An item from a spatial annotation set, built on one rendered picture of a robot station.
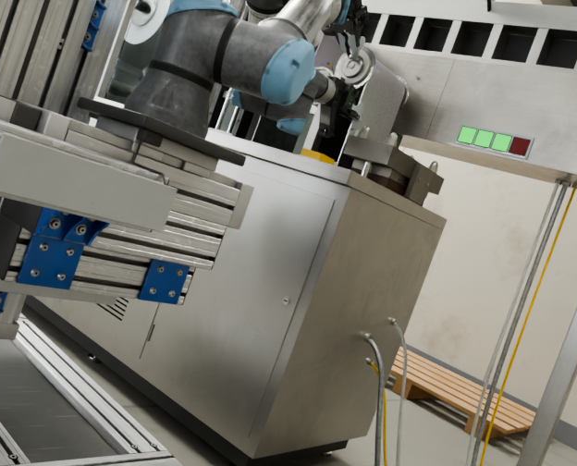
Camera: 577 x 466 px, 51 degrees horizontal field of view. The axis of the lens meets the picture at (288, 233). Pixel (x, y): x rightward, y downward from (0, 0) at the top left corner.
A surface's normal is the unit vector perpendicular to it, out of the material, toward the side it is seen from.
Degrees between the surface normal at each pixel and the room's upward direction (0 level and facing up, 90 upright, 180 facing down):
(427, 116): 90
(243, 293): 90
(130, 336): 90
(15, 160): 90
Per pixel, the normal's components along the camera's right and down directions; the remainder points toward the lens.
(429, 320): -0.64, -0.19
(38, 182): 0.69, 0.28
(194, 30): -0.07, 0.01
